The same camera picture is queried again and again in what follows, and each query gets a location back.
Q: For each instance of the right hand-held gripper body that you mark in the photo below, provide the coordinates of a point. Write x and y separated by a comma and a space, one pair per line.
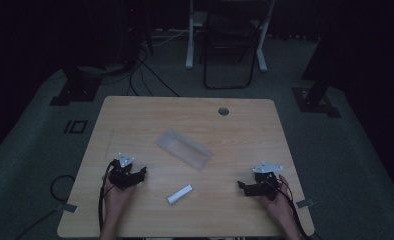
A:
264, 181

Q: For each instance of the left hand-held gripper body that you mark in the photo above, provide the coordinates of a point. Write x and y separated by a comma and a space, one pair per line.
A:
123, 173

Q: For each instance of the small white box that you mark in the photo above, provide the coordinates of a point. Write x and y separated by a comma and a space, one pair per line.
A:
179, 194

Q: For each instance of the clear plastic box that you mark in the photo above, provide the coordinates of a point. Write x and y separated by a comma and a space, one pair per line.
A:
184, 149

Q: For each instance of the person's right hand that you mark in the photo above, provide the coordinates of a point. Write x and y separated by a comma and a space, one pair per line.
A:
280, 200

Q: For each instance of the grey tape strip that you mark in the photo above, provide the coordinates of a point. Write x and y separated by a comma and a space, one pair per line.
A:
66, 207
305, 203

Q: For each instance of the black stand base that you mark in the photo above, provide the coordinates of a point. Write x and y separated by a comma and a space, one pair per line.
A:
76, 88
315, 100

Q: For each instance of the black folding chair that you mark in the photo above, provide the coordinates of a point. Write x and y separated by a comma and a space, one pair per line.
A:
230, 43

